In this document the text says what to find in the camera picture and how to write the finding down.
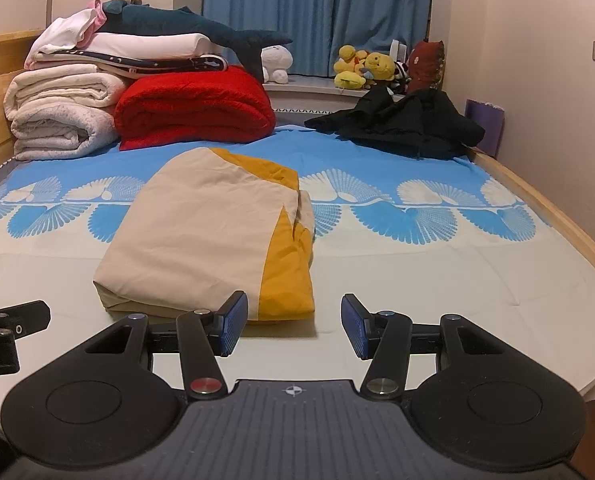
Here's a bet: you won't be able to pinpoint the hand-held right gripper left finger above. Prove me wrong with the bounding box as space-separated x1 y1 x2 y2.
70 290 251 403

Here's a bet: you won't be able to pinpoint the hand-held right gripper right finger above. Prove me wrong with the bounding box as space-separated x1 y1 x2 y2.
341 293 524 402

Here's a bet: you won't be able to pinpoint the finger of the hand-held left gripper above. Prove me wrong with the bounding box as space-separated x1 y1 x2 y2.
0 300 52 341

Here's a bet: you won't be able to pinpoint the beige and yellow jacket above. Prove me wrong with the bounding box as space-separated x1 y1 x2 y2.
92 147 317 322

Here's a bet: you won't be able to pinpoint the black clothes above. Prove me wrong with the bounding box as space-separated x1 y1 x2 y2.
304 85 486 161

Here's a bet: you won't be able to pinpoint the blue and white bed sheet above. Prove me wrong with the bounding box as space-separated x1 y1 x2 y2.
0 124 595 411

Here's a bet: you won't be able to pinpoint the white fleece blanket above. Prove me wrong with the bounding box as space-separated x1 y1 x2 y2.
10 106 121 162
4 70 129 122

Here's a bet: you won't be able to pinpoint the red fleece blanket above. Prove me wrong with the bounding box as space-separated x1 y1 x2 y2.
114 65 277 152

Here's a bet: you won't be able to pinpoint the window sill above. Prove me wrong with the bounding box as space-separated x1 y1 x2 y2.
264 75 409 112

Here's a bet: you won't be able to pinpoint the purple bag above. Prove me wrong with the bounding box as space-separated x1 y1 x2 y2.
465 99 505 157

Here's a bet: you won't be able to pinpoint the small flat yellow plush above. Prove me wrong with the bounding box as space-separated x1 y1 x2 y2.
333 70 367 91

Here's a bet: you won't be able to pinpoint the white plush toy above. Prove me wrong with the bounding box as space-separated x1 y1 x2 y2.
260 44 295 85

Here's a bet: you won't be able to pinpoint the yellow bear plush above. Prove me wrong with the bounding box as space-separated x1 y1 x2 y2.
363 52 397 84

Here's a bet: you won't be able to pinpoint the dark red cushion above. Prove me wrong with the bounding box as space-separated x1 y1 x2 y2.
406 40 446 96

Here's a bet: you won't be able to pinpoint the yellow duck plush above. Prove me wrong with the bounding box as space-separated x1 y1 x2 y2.
337 45 369 74

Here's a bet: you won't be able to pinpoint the dark star-patterned folded quilt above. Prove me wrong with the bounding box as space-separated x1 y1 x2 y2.
30 50 231 81

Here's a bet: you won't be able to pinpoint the white folded pillow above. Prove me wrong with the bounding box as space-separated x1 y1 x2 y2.
80 32 219 59

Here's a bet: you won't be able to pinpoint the pink and white cloth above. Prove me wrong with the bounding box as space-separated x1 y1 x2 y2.
24 0 108 69

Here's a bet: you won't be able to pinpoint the dark blue shark plush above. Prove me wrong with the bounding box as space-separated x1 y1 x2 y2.
100 0 294 84

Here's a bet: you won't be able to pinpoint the blue curtain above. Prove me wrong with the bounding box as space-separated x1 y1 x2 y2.
202 0 435 79

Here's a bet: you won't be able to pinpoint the wooden bed frame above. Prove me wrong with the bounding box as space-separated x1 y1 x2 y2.
471 149 595 293

